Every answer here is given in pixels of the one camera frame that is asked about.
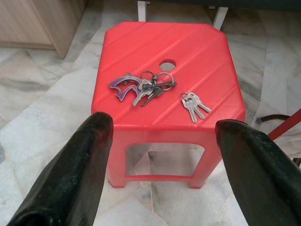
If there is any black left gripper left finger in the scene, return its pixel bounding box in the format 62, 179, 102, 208
7, 112, 114, 226

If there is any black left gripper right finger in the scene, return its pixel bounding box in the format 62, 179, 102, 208
215, 119, 301, 226

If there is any marble table with red edge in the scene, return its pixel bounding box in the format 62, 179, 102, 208
267, 109, 301, 142

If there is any dark metal table leg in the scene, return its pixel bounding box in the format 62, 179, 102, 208
256, 113, 293, 125

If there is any small silver key bunch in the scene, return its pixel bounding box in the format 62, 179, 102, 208
180, 91, 212, 124

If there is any key bunch with purple carabiner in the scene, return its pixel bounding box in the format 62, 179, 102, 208
108, 70, 177, 107

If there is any red plastic stool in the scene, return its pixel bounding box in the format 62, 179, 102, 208
91, 21, 246, 190

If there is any white sideboard leg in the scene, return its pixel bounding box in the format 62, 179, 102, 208
137, 0, 151, 23
212, 6, 230, 32

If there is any light wooden cabinet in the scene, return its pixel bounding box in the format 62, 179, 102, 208
0, 0, 89, 58

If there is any black low sideboard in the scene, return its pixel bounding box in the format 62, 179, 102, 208
145, 0, 301, 9

